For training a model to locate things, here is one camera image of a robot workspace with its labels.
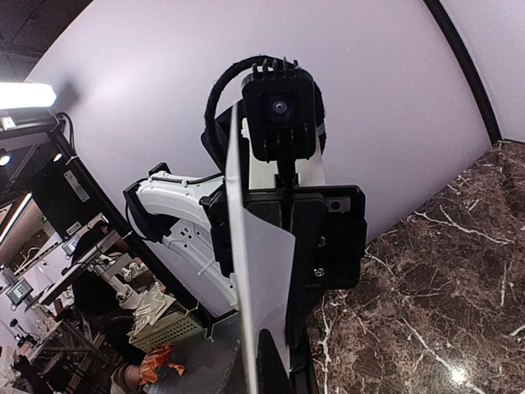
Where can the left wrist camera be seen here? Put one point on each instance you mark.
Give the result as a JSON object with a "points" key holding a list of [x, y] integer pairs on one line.
{"points": [[280, 107]]}

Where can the white sticker sheet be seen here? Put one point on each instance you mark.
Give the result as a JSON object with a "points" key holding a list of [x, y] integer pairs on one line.
{"points": [[262, 256]]}

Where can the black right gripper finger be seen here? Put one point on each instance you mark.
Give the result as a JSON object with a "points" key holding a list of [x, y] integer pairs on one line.
{"points": [[272, 377]]}

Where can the black right corner post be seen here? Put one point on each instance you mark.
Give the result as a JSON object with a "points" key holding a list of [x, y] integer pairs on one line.
{"points": [[467, 66]]}

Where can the orange snack bag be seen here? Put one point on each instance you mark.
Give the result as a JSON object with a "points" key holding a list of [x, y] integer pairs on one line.
{"points": [[154, 361]]}

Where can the perforated green basket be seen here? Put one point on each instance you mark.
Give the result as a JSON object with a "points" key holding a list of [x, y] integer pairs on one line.
{"points": [[167, 330]]}

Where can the bright light panel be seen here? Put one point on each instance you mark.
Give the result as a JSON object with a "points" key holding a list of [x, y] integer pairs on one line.
{"points": [[26, 95]]}

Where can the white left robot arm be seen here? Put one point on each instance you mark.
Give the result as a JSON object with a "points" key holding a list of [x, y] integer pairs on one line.
{"points": [[190, 217]]}

